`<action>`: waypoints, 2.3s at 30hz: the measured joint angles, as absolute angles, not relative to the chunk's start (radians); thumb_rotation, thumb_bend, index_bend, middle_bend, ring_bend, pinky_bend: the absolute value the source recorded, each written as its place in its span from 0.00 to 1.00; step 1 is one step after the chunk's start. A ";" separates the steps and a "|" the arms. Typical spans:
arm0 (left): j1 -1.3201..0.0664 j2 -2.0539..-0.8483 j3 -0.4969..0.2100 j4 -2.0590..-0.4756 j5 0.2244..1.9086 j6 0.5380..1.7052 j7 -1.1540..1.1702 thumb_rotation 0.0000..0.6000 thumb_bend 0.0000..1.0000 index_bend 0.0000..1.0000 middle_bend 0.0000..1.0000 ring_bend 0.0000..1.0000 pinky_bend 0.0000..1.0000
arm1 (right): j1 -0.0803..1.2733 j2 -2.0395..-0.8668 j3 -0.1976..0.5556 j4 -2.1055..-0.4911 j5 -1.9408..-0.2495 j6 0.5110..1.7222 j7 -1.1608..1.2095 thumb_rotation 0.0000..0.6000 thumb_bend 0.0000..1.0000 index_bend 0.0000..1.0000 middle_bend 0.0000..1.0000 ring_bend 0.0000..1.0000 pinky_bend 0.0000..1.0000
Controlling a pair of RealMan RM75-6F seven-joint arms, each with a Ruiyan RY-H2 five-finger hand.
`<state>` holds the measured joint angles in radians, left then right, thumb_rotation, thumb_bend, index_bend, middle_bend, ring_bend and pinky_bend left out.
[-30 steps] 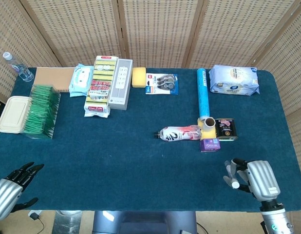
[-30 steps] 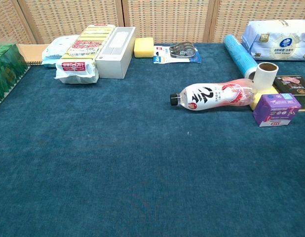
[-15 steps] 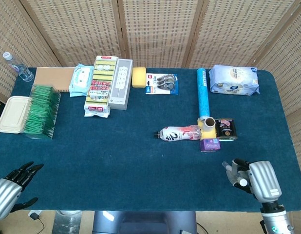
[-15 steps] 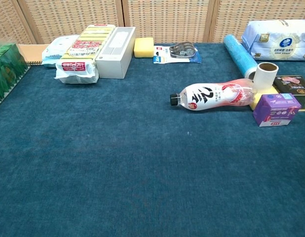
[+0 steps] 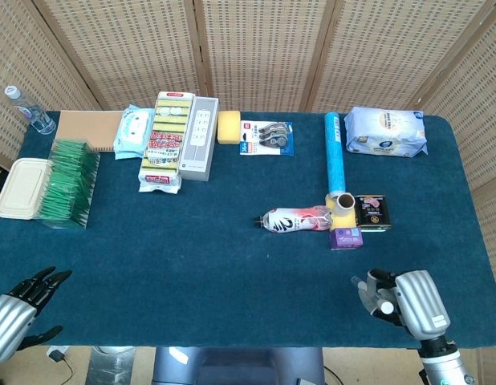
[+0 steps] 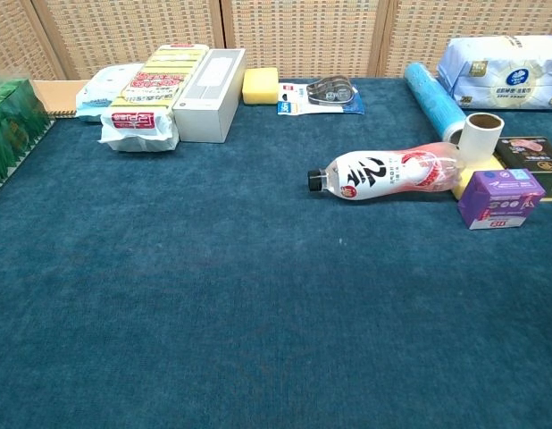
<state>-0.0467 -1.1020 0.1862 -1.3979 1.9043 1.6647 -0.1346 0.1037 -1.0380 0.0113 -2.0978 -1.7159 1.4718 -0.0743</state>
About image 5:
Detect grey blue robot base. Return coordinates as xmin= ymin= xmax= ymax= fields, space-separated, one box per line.
xmin=153 ymin=346 xmax=326 ymax=385

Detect small pale blue wipes pack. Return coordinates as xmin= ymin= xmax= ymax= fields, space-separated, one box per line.
xmin=112 ymin=104 xmax=156 ymax=160

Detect beige lidded food container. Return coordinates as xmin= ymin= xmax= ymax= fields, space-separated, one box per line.
xmin=0 ymin=157 xmax=52 ymax=221

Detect white paper roll cardboard core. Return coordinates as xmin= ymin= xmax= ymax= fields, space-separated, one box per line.
xmin=335 ymin=192 xmax=356 ymax=216

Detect dark luncheon meat can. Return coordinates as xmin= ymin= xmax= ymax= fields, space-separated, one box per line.
xmin=354 ymin=195 xmax=392 ymax=233

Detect small purple carton box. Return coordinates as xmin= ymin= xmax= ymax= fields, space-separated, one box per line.
xmin=328 ymin=226 xmax=364 ymax=251

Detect large white wet wipes pack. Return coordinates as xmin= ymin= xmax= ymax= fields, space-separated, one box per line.
xmin=344 ymin=106 xmax=429 ymax=159

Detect correction tape blister pack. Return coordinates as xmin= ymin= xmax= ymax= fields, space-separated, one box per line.
xmin=238 ymin=120 xmax=296 ymax=156

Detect long white power strip box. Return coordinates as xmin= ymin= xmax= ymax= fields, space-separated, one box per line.
xmin=178 ymin=95 xmax=221 ymax=182

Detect dark blue table cloth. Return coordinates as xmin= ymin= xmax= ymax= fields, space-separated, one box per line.
xmin=0 ymin=111 xmax=496 ymax=349

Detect white charger with black cable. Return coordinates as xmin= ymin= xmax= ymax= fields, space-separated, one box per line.
xmin=46 ymin=346 xmax=75 ymax=382

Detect brown spiral notebook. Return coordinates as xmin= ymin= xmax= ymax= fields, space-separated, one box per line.
xmin=55 ymin=110 xmax=124 ymax=154

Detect light blue film roll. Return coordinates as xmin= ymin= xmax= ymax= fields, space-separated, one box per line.
xmin=323 ymin=111 xmax=347 ymax=198

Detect grey metal table leg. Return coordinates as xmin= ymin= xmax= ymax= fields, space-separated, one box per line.
xmin=89 ymin=346 xmax=136 ymax=385

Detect clear glass tube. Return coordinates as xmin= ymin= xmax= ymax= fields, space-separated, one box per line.
xmin=351 ymin=275 xmax=394 ymax=314

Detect thick yellow sponge block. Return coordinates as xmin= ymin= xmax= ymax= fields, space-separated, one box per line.
xmin=217 ymin=111 xmax=243 ymax=144

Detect clear plastic water bottle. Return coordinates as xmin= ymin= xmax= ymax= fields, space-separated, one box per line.
xmin=4 ymin=84 xmax=57 ymax=136

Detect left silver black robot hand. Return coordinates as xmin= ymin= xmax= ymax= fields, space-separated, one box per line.
xmin=0 ymin=266 xmax=73 ymax=364

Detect plastic drink bottle pink label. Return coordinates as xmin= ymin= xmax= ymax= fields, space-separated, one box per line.
xmin=254 ymin=205 xmax=334 ymax=234

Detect flat yellow sponge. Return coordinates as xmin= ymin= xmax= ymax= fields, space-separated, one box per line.
xmin=325 ymin=192 xmax=358 ymax=230

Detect yellow scouring sponge multipack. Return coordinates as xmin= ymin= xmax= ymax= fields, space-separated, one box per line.
xmin=137 ymin=91 xmax=196 ymax=195

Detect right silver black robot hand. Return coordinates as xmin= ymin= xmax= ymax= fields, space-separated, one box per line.
xmin=352 ymin=268 xmax=450 ymax=342

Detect clear box green tea sachets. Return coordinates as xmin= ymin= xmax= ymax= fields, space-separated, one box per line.
xmin=33 ymin=139 xmax=101 ymax=230

